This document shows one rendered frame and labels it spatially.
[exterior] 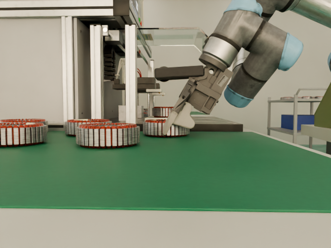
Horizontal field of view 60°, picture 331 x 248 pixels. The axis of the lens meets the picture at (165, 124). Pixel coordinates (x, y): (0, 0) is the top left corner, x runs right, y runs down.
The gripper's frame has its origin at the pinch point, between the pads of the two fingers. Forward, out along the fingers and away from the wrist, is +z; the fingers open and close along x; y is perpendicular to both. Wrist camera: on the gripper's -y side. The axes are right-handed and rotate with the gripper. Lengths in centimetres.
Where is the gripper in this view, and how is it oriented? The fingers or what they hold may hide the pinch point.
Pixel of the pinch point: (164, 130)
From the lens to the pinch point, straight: 69.1
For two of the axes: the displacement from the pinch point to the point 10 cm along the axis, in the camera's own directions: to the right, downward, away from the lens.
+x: 0.9, -0.6, 9.9
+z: -5.0, 8.6, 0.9
